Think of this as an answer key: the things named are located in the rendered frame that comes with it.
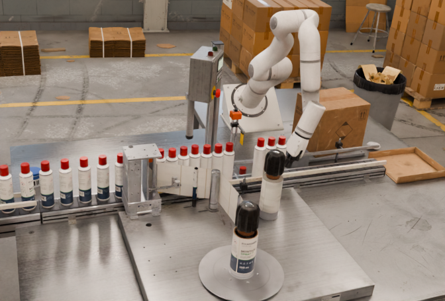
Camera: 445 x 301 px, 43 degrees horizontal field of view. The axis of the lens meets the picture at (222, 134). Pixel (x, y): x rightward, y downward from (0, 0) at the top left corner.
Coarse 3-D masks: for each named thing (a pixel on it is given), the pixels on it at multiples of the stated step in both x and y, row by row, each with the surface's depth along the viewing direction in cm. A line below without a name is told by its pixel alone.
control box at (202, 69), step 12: (204, 48) 241; (192, 60) 230; (204, 60) 228; (216, 60) 232; (192, 72) 232; (204, 72) 231; (216, 72) 236; (192, 84) 234; (204, 84) 233; (192, 96) 237; (204, 96) 235
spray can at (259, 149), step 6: (258, 138) 256; (258, 144) 256; (258, 150) 256; (264, 150) 256; (258, 156) 257; (264, 156) 258; (258, 162) 258; (252, 168) 262; (258, 168) 260; (252, 174) 262; (258, 174) 261
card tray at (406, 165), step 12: (372, 156) 301; (384, 156) 304; (396, 156) 305; (408, 156) 306; (420, 156) 305; (396, 168) 293; (408, 168) 294; (420, 168) 295; (432, 168) 296; (444, 168) 289; (396, 180) 282; (408, 180) 281; (420, 180) 284
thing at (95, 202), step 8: (368, 160) 288; (376, 160) 289; (304, 168) 276; (312, 168) 277; (320, 168) 277; (360, 168) 280; (368, 168) 281; (376, 168) 282; (240, 176) 265; (248, 176) 265; (296, 176) 269; (304, 176) 269; (312, 176) 270; (248, 184) 259; (256, 184) 260; (112, 192) 245; (56, 200) 236; (96, 200) 238; (112, 200) 239; (120, 200) 239; (40, 208) 230; (56, 208) 231; (64, 208) 231; (72, 208) 232
